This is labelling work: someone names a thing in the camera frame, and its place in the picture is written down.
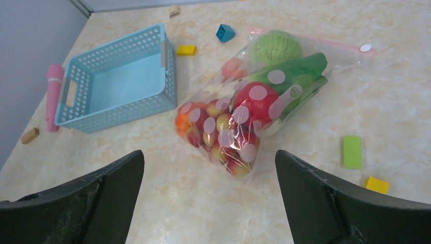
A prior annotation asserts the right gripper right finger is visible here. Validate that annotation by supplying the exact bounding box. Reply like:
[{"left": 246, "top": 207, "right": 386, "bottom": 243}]
[{"left": 275, "top": 150, "right": 430, "bottom": 243}]

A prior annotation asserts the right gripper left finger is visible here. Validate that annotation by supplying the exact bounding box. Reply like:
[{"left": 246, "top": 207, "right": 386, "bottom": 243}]
[{"left": 1, "top": 150, "right": 145, "bottom": 243}]

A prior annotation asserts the red yellow apple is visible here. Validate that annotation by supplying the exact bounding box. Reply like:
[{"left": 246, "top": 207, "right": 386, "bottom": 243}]
[{"left": 232, "top": 81, "right": 279, "bottom": 130}]

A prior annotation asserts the orange pumpkin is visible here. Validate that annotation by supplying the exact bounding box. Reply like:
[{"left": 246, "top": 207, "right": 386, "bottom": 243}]
[{"left": 175, "top": 102, "right": 205, "bottom": 137}]

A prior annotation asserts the green leafy vegetable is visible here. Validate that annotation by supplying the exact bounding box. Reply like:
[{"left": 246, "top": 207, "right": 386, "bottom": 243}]
[{"left": 246, "top": 52, "right": 328, "bottom": 131}]

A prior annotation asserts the red cherry bunch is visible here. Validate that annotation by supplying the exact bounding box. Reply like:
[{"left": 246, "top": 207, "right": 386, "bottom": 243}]
[{"left": 182, "top": 99, "right": 260, "bottom": 177}]

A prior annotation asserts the clear pink-dotted zip bag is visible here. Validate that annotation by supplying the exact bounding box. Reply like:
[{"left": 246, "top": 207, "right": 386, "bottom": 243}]
[{"left": 174, "top": 28, "right": 375, "bottom": 178}]

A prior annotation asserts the red peach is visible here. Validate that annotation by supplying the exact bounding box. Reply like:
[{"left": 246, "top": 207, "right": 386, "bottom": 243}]
[{"left": 222, "top": 57, "right": 248, "bottom": 82}]

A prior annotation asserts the green apple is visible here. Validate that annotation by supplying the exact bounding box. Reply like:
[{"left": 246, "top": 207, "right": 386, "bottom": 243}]
[{"left": 249, "top": 30, "right": 303, "bottom": 66}]

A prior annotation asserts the yellow cube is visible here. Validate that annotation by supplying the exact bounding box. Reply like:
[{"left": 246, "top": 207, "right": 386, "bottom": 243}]
[{"left": 364, "top": 176, "right": 389, "bottom": 194}]

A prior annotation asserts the green block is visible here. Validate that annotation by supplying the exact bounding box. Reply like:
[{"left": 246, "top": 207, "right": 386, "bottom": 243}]
[{"left": 342, "top": 135, "right": 362, "bottom": 169}]

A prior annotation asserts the wooden block front left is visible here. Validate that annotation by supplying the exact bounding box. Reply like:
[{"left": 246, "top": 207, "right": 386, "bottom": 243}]
[{"left": 21, "top": 128, "right": 40, "bottom": 144}]

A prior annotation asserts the light blue plastic basket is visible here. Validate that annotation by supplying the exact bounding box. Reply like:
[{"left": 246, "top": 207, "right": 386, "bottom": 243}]
[{"left": 54, "top": 23, "right": 177, "bottom": 133}]

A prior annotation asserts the pink cylindrical bottle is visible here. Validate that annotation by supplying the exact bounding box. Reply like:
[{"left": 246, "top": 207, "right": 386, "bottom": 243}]
[{"left": 45, "top": 64, "right": 65, "bottom": 132}]

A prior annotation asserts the yellow rectangular block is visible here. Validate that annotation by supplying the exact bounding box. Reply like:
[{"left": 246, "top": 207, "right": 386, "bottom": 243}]
[{"left": 176, "top": 45, "right": 197, "bottom": 56}]

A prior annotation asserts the blue square block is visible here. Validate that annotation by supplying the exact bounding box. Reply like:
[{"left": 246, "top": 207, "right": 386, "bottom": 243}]
[{"left": 216, "top": 24, "right": 235, "bottom": 43}]

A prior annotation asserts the wooden block near wall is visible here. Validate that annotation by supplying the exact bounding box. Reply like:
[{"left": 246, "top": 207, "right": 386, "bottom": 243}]
[{"left": 169, "top": 5, "right": 181, "bottom": 18}]

